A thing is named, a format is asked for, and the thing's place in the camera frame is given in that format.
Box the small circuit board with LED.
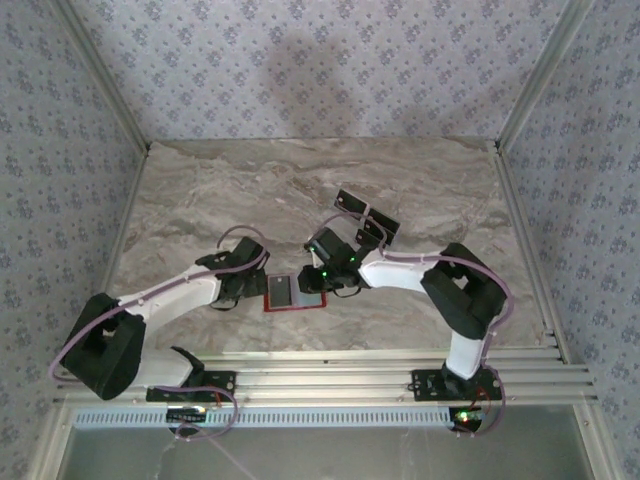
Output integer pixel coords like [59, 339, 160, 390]
[166, 406, 209, 425]
[448, 406, 487, 432]

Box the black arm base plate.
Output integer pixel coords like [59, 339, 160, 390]
[409, 368, 504, 402]
[145, 369, 239, 404]

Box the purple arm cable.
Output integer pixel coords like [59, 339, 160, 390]
[49, 225, 272, 444]
[312, 212, 516, 440]

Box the red card holder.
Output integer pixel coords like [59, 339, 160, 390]
[262, 272, 329, 315]

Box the aluminium table side rail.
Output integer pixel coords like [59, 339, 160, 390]
[97, 144, 152, 299]
[493, 142, 574, 366]

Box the aluminium frame post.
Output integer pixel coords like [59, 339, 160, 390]
[492, 0, 600, 154]
[47, 0, 152, 154]

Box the grey slotted cable duct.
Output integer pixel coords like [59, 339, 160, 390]
[73, 405, 454, 430]

